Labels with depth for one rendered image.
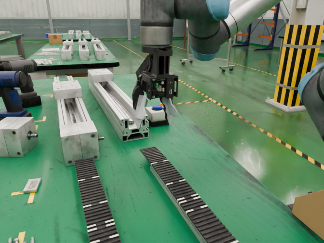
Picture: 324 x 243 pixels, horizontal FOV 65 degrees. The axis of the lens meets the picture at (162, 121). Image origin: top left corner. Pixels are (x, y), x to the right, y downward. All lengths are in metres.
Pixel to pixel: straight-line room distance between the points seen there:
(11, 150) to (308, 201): 0.80
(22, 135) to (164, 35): 0.54
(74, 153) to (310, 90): 0.62
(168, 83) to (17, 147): 0.52
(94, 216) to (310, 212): 0.43
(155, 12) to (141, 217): 0.44
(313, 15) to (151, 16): 3.39
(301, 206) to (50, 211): 0.54
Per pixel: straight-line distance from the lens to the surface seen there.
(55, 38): 4.71
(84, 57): 2.79
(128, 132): 0.89
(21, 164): 0.87
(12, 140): 0.89
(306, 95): 0.63
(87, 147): 0.78
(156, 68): 0.58
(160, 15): 0.59
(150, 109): 1.02
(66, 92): 1.14
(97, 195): 0.61
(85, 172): 0.69
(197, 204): 0.57
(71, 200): 0.66
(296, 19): 4.07
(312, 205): 0.61
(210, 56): 0.70
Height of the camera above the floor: 1.18
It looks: 22 degrees down
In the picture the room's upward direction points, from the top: straight up
